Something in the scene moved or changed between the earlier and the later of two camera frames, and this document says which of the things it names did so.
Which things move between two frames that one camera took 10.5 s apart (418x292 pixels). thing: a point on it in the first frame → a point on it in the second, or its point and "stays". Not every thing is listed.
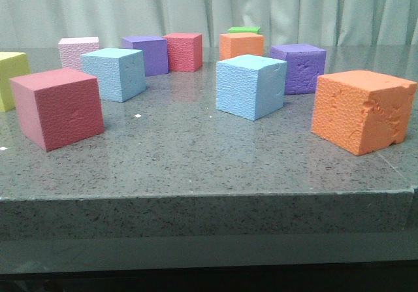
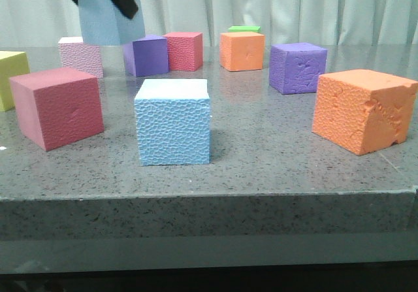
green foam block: x=244 y=29 stays
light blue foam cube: x=120 y=72 → x=102 y=23
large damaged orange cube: x=362 y=111 stays
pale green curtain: x=36 y=12 stays
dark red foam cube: x=58 y=107 stays
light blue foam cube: x=249 y=85 → x=174 y=121
